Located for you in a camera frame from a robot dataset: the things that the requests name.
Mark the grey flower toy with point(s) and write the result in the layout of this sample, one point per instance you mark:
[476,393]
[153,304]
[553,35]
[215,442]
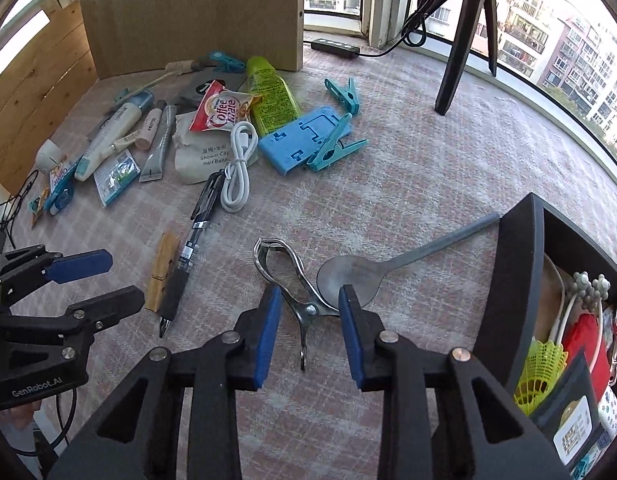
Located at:
[588,287]

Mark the cardboard board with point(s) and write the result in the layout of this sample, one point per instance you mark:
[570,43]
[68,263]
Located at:
[188,10]

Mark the teal clothespin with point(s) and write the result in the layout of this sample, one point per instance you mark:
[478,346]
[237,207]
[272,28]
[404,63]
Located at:
[226,61]
[333,152]
[346,94]

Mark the blue wipe packet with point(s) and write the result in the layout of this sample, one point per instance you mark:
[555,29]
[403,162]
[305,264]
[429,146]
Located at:
[116,180]

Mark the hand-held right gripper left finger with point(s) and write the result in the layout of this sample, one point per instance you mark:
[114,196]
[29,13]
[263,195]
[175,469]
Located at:
[268,340]

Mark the wooden clothespin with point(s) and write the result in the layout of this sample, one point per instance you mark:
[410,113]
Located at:
[161,272]

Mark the black tripod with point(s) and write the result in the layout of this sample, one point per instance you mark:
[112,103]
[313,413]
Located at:
[463,25]

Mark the black gel pen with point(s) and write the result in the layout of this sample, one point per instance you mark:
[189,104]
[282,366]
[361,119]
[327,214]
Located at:
[188,255]

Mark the wooden panel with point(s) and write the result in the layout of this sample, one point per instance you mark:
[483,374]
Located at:
[38,95]

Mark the silver metal clip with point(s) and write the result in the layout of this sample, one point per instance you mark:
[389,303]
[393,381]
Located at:
[281,270]

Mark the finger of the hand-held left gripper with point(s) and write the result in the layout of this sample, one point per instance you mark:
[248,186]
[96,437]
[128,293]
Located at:
[78,265]
[108,302]

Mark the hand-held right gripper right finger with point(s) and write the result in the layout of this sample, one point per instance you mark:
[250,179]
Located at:
[351,340]

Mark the blue correction tape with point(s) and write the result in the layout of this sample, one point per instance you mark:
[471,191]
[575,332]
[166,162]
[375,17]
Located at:
[61,190]

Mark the green tube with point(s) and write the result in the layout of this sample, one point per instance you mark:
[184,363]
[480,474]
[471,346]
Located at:
[271,95]

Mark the red creamer packet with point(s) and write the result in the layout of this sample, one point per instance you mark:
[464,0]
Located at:
[221,110]

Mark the white shower cap packet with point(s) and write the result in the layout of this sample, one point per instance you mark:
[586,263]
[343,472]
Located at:
[201,155]

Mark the red pouch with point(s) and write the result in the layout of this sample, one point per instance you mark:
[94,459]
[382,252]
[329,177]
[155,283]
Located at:
[585,345]

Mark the black storage box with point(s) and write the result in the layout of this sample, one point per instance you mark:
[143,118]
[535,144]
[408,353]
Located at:
[518,280]

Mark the small pink bottle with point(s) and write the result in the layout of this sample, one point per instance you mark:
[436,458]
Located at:
[151,127]

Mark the blue phone stand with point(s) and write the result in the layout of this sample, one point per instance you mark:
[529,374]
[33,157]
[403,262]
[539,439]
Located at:
[288,145]

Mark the grey tube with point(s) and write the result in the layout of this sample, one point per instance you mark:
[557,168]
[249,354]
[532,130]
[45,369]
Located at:
[158,152]

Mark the metal spoon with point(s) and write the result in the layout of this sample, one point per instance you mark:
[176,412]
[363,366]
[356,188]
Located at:
[348,277]

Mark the white bottle with blue cap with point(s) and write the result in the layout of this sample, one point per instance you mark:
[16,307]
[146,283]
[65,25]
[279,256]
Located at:
[108,140]

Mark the black power strip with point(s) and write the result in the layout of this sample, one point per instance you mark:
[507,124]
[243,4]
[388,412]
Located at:
[336,46]

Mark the black sachet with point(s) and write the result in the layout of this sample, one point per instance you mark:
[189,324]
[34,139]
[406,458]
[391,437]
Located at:
[208,89]

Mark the small snack packet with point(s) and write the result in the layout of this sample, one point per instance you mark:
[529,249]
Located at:
[38,207]

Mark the yellow-green shuttlecock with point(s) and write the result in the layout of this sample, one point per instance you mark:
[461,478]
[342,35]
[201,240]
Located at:
[540,370]

